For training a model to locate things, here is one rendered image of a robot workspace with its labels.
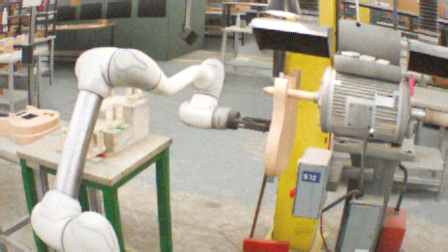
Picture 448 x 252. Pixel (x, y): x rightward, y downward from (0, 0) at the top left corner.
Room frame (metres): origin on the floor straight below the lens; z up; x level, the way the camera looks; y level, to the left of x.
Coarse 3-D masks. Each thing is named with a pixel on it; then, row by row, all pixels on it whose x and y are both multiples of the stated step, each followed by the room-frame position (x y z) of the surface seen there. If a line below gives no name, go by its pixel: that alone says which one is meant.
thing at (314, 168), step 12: (312, 156) 1.49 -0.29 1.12; (324, 156) 1.49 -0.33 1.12; (300, 168) 1.43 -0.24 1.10; (312, 168) 1.42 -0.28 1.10; (324, 168) 1.41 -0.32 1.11; (300, 180) 1.43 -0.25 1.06; (312, 180) 1.42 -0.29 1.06; (324, 180) 1.41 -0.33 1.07; (300, 192) 1.43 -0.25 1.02; (312, 192) 1.42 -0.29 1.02; (324, 192) 1.44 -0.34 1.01; (300, 204) 1.43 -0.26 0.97; (312, 204) 1.41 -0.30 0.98; (300, 216) 1.43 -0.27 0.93; (312, 216) 1.41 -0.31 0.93
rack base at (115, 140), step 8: (104, 120) 2.12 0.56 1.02; (104, 128) 2.00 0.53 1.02; (128, 128) 2.04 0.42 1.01; (96, 136) 1.97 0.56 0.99; (104, 136) 1.95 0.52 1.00; (112, 136) 1.93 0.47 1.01; (120, 136) 1.98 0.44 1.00; (128, 136) 2.04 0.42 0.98; (96, 144) 1.97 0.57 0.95; (104, 144) 1.95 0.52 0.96; (112, 144) 1.93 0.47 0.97; (120, 144) 1.98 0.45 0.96; (128, 144) 2.04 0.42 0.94
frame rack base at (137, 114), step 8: (120, 96) 2.26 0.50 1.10; (128, 104) 2.11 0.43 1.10; (136, 104) 2.12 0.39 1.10; (144, 104) 2.17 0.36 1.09; (104, 112) 2.14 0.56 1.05; (128, 112) 2.08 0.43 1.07; (136, 112) 2.11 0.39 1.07; (144, 112) 2.17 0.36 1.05; (112, 120) 2.12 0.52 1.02; (128, 120) 2.08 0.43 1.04; (136, 120) 2.11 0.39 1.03; (144, 120) 2.17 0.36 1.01; (136, 128) 2.10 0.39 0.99; (144, 128) 2.17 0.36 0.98; (136, 136) 2.10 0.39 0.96; (144, 136) 2.17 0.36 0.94
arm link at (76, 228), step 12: (84, 216) 1.23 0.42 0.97; (96, 216) 1.25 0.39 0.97; (72, 228) 1.21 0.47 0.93; (84, 228) 1.18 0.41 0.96; (96, 228) 1.19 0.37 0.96; (108, 228) 1.23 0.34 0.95; (72, 240) 1.19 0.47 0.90; (84, 240) 1.16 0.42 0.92; (96, 240) 1.17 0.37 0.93; (108, 240) 1.20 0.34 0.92
